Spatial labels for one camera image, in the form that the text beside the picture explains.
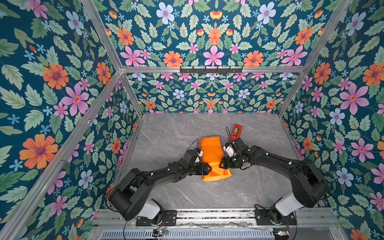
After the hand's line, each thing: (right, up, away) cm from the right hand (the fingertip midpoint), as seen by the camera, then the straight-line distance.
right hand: (223, 164), depth 87 cm
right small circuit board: (+26, -29, -16) cm, 42 cm away
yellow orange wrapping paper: (-6, +6, +4) cm, 9 cm away
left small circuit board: (-32, -28, -16) cm, 46 cm away
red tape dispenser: (+11, +18, +15) cm, 26 cm away
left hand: (-8, -1, -3) cm, 8 cm away
